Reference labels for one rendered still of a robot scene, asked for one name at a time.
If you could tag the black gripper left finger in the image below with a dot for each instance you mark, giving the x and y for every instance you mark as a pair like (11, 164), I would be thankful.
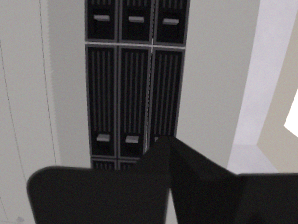
(72, 195)

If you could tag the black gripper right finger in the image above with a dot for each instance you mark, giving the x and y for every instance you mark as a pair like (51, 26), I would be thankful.
(200, 196)

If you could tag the grey open rack frame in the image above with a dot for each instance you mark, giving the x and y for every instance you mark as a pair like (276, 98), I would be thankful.
(43, 100)

